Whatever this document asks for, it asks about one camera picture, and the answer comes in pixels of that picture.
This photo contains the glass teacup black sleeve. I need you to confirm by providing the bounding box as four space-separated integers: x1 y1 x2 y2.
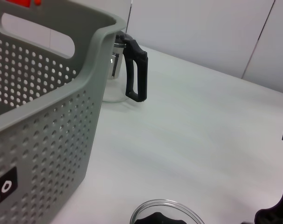
130 198 205 224

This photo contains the grey perforated storage bin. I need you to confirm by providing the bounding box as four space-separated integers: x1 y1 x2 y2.
0 0 128 224

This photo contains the glass teapot black lid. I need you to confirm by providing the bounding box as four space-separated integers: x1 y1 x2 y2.
101 31 148 103

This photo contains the orange bin clip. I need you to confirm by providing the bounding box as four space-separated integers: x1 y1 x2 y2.
6 0 42 7

